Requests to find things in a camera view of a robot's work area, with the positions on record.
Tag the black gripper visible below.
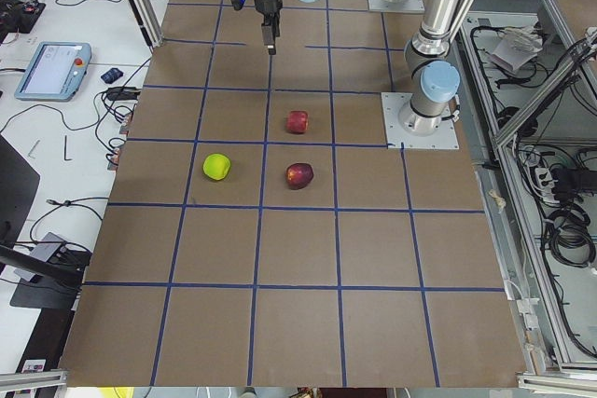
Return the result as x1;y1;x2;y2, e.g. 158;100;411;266
255;0;283;54

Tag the light red striped apple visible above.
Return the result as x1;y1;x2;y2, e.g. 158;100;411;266
285;110;309;134

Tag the dark red apple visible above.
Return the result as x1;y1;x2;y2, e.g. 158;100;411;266
285;162;314;190

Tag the green apple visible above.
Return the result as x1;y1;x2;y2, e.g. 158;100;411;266
202;153;231;181

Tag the dark blue small pouch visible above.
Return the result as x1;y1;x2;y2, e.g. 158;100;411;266
101;67;123;84

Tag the near blue teach pendant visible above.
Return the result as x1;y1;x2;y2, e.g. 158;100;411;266
14;42;92;103

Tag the black allen key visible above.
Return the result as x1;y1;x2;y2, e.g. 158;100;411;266
63;135;73;161

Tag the black circuit board box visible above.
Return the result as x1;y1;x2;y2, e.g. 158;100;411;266
1;0;46;37

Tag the silver allen key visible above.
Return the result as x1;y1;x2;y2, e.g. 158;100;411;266
27;140;40;158

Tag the white power strip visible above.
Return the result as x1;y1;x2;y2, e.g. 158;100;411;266
521;153;557;203

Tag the grey usb hub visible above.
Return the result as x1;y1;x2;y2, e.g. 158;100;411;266
30;232;67;262

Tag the black monitor stand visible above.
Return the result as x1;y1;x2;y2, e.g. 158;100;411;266
1;139;90;309

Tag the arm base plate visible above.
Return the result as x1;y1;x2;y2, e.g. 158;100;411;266
368;0;424;14
381;92;459;151

